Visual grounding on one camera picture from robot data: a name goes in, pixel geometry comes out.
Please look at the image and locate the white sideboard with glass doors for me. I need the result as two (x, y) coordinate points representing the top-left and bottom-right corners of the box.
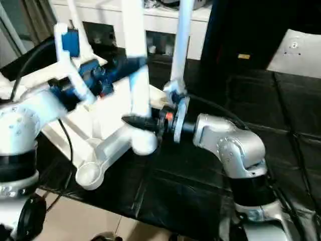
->
(50, 0), (211, 61)

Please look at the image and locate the pale panel with holes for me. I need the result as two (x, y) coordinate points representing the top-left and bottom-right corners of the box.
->
(265, 29), (321, 79)

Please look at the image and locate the white plastic table top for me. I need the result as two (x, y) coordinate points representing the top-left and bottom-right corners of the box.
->
(0, 54), (168, 191)

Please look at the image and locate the round grey dish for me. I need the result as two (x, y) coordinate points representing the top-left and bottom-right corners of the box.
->
(160, 0), (209, 11)

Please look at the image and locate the black quilted mat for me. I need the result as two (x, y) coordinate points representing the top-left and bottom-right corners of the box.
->
(0, 37), (321, 241)

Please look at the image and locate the black cabinet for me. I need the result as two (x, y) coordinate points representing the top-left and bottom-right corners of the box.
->
(200, 0), (321, 73)

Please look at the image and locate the white plastic table leg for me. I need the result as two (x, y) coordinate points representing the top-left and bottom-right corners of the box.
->
(66, 0), (97, 60)
(121, 0), (159, 157)
(170, 0), (194, 85)

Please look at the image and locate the black left camera cable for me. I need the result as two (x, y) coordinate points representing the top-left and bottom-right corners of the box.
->
(10, 40), (74, 163)

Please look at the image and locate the grey brown curtain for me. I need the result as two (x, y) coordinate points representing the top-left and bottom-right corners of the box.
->
(21, 0), (57, 43)

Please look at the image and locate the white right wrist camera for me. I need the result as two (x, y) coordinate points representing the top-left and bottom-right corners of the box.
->
(163, 81), (192, 144)

